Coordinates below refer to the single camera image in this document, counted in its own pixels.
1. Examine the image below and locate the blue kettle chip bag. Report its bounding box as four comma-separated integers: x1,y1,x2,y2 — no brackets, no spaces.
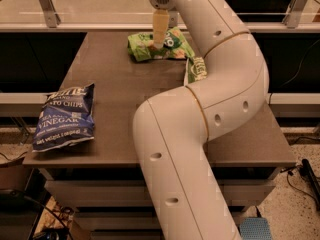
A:
32,84,95,152

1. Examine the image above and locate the right metal railing post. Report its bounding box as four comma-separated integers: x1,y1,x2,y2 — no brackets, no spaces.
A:
283,0,308,28

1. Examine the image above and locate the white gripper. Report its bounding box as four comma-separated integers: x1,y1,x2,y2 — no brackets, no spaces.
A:
149,0,175,49

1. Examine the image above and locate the black floor cable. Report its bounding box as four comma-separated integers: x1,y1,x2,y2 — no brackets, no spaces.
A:
279,165,320,209

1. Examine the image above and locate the left metal railing post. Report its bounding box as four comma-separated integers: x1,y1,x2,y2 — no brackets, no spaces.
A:
38,0,61,28

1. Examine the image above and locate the blue perforated box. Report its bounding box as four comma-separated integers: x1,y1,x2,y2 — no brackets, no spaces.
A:
239,217,272,240

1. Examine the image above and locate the grey drawer cabinet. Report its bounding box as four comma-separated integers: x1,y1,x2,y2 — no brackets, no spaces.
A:
25,32,294,240

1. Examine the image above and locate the dark green chip bag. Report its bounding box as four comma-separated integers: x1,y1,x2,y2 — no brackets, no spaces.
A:
184,57,207,85

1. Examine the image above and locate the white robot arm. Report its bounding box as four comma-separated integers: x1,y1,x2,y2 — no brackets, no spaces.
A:
133,0,269,240

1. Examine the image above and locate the light green rice chip bag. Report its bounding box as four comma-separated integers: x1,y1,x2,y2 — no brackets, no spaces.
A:
127,27,195,62

